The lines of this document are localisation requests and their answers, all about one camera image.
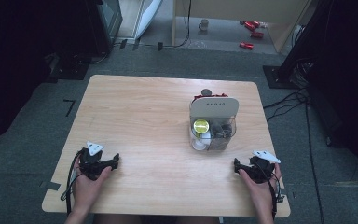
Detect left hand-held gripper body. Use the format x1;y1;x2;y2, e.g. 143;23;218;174
78;141;115;182

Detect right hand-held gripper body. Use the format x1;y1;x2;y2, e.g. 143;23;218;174
247;149;282;185

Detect person's right hand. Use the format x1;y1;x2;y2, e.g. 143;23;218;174
237;163;283;218

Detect person's left hand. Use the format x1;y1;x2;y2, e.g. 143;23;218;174
71;157;114;217

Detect dark grey items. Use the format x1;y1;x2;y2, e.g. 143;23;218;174
210;120;234;140

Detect white bottle yellow-green cap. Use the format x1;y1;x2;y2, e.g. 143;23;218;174
191;119;213;151

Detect clear plastic box white lid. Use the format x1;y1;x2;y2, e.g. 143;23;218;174
188;92;241;153

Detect black metal stand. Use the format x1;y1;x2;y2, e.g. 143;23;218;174
262;0;337;91

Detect black cabinet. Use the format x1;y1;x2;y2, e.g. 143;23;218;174
85;0;124;58

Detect red tool on floor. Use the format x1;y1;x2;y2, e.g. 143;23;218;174
243;20;261;32

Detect white board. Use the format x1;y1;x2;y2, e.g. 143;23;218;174
134;0;164;40

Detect wooden shelf unit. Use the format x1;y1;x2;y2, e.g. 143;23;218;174
171;0;312;54

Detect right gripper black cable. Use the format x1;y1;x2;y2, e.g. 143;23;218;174
255;161;285;219

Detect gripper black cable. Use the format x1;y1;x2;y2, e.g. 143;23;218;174
60;148;86;217
255;161;285;219

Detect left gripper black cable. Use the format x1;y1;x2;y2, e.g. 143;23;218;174
60;148;86;217

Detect long black floor cable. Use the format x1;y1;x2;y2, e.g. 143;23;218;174
304;102;325;224

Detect bundle of black floor cables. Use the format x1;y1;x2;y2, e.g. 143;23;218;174
262;59;312;123

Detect black stand base plate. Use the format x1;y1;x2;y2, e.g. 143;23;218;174
46;53;90;84

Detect black hanging cable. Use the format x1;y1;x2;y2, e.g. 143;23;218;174
162;0;193;49

